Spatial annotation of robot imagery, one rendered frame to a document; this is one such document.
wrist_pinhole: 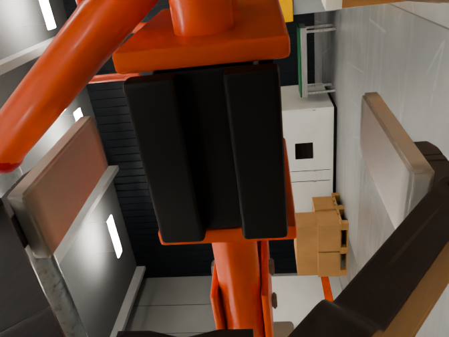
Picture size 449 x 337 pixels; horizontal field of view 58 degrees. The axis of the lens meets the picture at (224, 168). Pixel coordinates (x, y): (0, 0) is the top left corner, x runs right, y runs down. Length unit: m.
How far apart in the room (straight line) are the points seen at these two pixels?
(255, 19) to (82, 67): 0.07
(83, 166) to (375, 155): 0.13
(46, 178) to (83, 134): 0.04
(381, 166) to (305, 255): 7.57
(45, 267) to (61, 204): 6.85
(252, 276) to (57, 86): 0.13
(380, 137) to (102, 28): 0.12
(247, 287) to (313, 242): 7.32
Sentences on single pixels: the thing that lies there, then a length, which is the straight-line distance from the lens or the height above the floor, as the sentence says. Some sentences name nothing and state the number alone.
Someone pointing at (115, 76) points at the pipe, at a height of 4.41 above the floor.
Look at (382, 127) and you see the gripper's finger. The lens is 0.17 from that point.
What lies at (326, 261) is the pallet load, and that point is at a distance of 7.81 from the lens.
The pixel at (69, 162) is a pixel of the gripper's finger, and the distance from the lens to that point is 0.19.
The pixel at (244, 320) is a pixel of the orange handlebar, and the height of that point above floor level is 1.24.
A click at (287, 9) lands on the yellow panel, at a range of 7.44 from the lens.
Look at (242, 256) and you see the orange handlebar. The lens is 0.19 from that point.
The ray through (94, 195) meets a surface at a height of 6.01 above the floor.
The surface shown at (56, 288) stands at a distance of 7.30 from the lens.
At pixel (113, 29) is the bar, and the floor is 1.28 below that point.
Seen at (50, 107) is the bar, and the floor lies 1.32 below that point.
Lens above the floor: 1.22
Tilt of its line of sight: 7 degrees up
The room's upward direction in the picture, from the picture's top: 94 degrees counter-clockwise
